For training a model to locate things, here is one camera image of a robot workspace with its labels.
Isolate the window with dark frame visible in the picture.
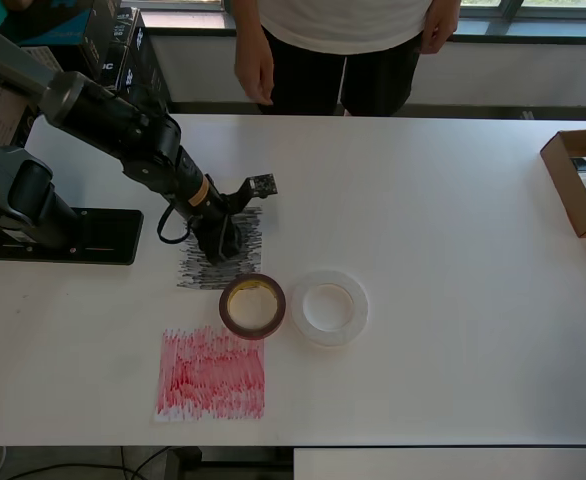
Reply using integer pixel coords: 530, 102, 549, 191
142, 0, 586, 42

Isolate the teal box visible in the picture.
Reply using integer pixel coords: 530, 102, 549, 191
0, 0, 94, 47

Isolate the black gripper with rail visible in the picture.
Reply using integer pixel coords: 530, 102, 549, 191
192, 209, 244, 266

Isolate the black floor cable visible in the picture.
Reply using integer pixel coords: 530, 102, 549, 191
17, 444, 174, 480

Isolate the white panel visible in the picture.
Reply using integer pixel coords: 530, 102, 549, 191
293, 448, 586, 480

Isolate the black carton with white print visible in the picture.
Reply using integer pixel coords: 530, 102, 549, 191
80, 4, 142, 91
122, 22, 173, 114

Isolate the open cardboard tray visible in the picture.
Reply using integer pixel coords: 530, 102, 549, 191
540, 128, 586, 239

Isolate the dark carton with text label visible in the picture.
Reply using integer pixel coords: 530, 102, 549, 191
20, 43, 104, 76

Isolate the person's left hand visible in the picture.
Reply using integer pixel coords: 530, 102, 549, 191
420, 12, 460, 55

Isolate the white double-sided tape roll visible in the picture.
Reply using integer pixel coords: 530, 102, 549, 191
290, 269, 371, 349

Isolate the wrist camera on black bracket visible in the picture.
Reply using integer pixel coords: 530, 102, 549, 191
227, 172, 278, 211

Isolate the black scribbled paper sheet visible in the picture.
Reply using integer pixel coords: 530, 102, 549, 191
175, 204, 265, 294

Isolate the black camera cable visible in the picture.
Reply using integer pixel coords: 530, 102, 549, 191
155, 205, 195, 245

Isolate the person's left forearm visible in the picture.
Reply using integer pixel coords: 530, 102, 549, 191
424, 0, 462, 19

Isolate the person's right forearm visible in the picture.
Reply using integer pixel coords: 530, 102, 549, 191
235, 0, 270, 49

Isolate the red tape roll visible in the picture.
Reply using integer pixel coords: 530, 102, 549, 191
218, 272, 288, 342

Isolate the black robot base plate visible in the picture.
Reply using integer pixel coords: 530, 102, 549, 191
0, 208, 145, 266

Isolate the person in white shirt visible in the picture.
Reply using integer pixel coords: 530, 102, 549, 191
255, 0, 427, 117

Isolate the person's right hand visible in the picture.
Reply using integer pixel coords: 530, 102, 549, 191
234, 37, 276, 107

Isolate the red scribbled paper sheet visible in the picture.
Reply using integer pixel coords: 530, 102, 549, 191
153, 325, 267, 424

